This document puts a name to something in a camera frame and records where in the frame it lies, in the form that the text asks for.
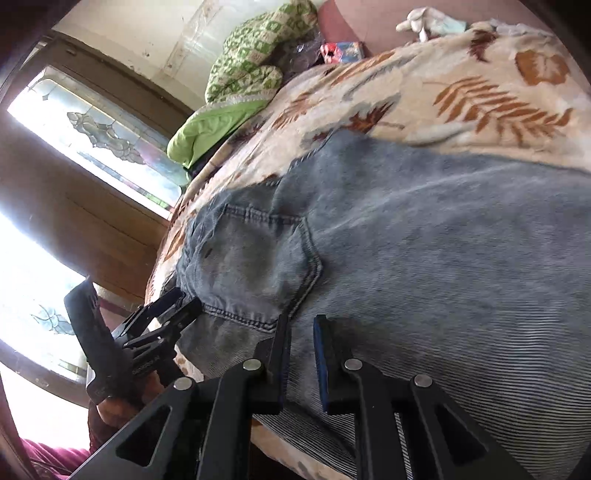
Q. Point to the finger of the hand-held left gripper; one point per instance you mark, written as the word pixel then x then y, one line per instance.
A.
pixel 154 311
pixel 178 318

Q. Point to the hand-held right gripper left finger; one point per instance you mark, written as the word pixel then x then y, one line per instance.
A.
pixel 279 369

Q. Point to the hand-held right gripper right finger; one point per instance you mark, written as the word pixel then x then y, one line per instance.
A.
pixel 323 369

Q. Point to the person's left forearm maroon sleeve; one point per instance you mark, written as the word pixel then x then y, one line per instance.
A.
pixel 51 457

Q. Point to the person's left hand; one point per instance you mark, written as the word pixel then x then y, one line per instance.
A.
pixel 113 413

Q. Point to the stained glass window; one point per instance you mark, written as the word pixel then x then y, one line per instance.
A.
pixel 92 120

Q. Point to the green patterned quilt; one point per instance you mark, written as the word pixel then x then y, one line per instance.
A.
pixel 244 55

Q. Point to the dark clear plastic bag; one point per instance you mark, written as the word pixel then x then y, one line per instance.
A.
pixel 300 55

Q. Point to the beige leaf-print blanket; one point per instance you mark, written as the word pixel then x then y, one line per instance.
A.
pixel 415 83

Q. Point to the red and blue packet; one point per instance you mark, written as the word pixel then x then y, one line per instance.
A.
pixel 344 50

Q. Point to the pink sofa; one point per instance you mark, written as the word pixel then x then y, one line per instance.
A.
pixel 369 23

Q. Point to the white glove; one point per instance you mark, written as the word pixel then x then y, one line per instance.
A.
pixel 422 21

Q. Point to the pale green cloth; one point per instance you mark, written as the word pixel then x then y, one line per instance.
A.
pixel 450 25

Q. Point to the grey-white glove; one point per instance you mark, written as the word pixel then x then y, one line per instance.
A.
pixel 510 30

